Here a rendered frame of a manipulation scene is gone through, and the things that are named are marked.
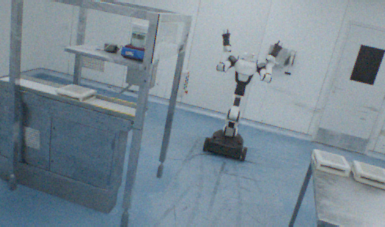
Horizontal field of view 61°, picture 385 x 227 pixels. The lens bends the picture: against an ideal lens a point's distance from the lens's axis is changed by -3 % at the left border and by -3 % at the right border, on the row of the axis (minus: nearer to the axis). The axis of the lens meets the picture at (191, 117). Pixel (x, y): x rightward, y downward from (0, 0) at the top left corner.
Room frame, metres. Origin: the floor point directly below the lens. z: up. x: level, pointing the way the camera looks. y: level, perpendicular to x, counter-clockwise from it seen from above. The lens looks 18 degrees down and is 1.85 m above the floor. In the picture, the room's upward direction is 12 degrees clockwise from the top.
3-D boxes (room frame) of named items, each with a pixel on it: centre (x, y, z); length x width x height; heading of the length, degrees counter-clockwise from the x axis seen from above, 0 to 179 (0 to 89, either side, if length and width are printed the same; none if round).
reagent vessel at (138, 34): (2.56, 0.50, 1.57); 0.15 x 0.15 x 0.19
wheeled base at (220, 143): (4.45, -0.57, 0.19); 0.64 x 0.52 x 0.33; 171
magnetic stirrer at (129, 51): (2.56, 0.50, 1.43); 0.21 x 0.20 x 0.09; 171
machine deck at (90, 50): (2.54, 0.69, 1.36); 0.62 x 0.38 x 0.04; 81
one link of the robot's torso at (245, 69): (4.53, -0.58, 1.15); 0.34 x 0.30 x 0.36; 81
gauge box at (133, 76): (2.65, 0.47, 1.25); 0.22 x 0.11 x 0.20; 81
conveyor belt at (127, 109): (2.62, 1.06, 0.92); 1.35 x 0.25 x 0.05; 81
